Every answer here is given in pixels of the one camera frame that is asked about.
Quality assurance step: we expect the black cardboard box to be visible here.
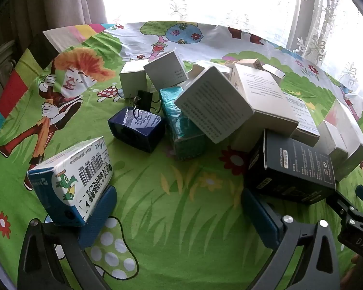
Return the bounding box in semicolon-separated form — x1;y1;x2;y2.
244;129;337;205

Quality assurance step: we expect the black binder clip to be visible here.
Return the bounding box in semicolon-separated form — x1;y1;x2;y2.
132;90;161;118

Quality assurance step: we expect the beige curtain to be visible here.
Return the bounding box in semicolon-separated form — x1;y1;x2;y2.
41;0;108;34

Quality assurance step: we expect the white open-flap box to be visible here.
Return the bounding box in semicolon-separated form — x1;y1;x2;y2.
261;63;287;81

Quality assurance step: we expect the white box with pink print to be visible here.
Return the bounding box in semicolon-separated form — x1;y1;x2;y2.
322;98;363;182

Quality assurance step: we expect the cartoon printed green bedsheet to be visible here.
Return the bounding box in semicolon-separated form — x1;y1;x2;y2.
0;21;363;290

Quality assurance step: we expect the large beige cardboard box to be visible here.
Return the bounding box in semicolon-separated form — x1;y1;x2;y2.
231;63;300;152

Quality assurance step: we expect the white square cardboard box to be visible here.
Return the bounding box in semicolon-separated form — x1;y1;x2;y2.
143;50;188;90

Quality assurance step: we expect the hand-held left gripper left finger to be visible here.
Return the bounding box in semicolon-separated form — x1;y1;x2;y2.
17;186;118;290

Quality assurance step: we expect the white blue bird print box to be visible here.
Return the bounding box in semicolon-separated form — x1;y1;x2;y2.
27;137;114;228

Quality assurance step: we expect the dark blue glossy box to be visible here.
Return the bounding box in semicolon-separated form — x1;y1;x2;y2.
108;107;166;153

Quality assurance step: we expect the grey wooden cabinet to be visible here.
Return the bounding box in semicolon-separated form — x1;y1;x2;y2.
0;41;17;118

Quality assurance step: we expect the large white text-covered box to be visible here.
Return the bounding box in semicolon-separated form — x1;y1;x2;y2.
174;65;255;145

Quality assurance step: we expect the small plain white box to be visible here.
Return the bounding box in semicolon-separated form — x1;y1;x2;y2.
317;120;349;158

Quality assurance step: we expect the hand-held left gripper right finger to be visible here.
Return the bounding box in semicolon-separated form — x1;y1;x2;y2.
241;187;341;290

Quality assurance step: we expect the flat white box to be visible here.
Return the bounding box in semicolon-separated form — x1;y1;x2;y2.
188;60;234;81

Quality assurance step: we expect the white box with label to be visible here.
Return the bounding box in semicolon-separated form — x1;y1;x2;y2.
284;93;321;147

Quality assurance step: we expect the teal wrapped box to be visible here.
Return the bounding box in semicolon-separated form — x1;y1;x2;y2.
159;86;208;161

